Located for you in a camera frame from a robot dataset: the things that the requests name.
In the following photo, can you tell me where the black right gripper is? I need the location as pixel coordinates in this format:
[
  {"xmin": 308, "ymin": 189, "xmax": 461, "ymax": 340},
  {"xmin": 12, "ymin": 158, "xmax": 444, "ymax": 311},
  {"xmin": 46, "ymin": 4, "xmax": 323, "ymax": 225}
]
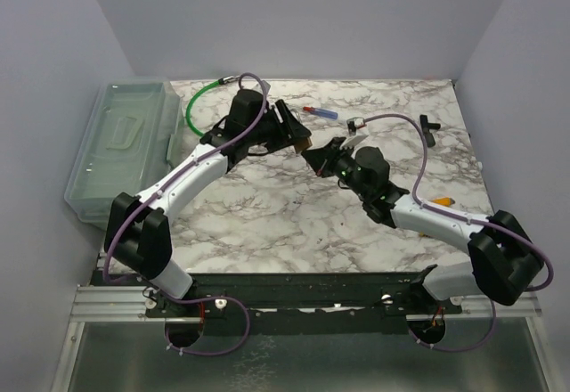
[{"xmin": 304, "ymin": 136, "xmax": 371, "ymax": 200}]

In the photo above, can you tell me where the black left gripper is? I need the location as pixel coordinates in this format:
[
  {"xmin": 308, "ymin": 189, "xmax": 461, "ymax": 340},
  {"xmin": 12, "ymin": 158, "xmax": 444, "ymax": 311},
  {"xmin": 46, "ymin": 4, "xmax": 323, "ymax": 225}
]
[{"xmin": 247, "ymin": 101, "xmax": 311, "ymax": 154}]

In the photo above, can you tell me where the brass padlock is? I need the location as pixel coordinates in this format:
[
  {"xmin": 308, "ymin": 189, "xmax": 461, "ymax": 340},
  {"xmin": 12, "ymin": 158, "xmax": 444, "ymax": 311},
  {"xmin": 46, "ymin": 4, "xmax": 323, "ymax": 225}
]
[{"xmin": 293, "ymin": 138, "xmax": 312, "ymax": 153}]

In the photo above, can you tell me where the green cable lock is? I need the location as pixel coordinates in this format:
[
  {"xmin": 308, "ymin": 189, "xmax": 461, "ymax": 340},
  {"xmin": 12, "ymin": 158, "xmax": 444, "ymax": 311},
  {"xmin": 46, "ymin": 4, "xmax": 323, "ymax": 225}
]
[{"xmin": 184, "ymin": 76, "xmax": 238, "ymax": 137}]

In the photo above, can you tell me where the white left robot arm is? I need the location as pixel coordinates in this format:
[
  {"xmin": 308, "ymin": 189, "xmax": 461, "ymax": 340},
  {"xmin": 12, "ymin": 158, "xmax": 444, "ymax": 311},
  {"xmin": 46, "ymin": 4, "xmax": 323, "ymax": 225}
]
[{"xmin": 104, "ymin": 89, "xmax": 312, "ymax": 316}]

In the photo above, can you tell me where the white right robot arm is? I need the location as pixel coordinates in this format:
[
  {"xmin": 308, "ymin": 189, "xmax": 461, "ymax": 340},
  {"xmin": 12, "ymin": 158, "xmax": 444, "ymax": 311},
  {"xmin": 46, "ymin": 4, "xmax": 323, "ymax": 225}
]
[{"xmin": 302, "ymin": 137, "xmax": 544, "ymax": 314}]

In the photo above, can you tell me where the blue red small screwdriver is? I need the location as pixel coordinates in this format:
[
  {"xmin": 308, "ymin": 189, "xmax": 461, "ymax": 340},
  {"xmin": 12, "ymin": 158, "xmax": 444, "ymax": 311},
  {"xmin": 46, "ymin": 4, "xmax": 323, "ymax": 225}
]
[{"xmin": 303, "ymin": 106, "xmax": 338, "ymax": 120}]

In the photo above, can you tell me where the black T-shaped tool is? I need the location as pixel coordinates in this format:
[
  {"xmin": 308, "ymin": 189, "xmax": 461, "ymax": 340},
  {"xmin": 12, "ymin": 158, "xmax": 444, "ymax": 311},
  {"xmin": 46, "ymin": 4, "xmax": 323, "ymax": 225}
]
[{"xmin": 419, "ymin": 114, "xmax": 442, "ymax": 148}]

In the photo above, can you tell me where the yellow utility knife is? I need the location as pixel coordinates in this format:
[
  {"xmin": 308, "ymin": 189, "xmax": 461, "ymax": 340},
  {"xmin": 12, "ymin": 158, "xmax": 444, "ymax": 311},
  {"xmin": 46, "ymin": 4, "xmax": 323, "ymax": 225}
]
[{"xmin": 432, "ymin": 197, "xmax": 455, "ymax": 207}]

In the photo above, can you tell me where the clear plastic storage box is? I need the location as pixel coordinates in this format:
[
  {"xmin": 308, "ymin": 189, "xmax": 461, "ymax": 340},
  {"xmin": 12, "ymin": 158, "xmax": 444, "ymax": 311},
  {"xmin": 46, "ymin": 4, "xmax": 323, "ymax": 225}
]
[{"xmin": 64, "ymin": 78, "xmax": 184, "ymax": 230}]

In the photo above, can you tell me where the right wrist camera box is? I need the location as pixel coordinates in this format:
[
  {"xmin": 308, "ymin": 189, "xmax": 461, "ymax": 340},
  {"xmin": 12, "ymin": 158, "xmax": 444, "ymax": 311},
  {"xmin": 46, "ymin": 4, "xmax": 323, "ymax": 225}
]
[{"xmin": 342, "ymin": 117, "xmax": 369, "ymax": 149}]

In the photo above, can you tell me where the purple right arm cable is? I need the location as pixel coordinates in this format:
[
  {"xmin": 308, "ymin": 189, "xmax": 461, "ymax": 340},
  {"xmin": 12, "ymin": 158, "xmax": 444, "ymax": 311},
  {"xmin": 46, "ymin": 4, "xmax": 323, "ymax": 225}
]
[{"xmin": 362, "ymin": 113, "xmax": 555, "ymax": 352}]

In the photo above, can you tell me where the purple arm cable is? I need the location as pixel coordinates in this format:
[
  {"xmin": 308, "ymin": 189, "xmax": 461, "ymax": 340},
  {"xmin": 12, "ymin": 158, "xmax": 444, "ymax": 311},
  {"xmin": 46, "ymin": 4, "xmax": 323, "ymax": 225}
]
[
  {"xmin": 362, "ymin": 113, "xmax": 555, "ymax": 352},
  {"xmin": 102, "ymin": 72, "xmax": 270, "ymax": 358}
]

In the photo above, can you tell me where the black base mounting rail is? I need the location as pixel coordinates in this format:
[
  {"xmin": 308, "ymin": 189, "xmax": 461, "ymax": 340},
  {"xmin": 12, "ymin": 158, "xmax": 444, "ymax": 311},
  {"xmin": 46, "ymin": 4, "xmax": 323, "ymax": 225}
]
[{"xmin": 146, "ymin": 273, "xmax": 461, "ymax": 336}]

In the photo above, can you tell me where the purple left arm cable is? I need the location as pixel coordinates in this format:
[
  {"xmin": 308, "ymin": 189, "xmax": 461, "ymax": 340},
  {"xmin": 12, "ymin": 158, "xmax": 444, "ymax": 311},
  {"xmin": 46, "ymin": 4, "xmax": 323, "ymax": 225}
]
[{"xmin": 102, "ymin": 72, "xmax": 270, "ymax": 358}]

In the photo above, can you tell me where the aluminium extrusion rail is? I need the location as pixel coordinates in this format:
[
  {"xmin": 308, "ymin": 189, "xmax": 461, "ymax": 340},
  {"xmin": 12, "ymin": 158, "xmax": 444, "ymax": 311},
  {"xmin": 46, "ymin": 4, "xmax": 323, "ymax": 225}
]
[{"xmin": 70, "ymin": 284, "xmax": 155, "ymax": 322}]

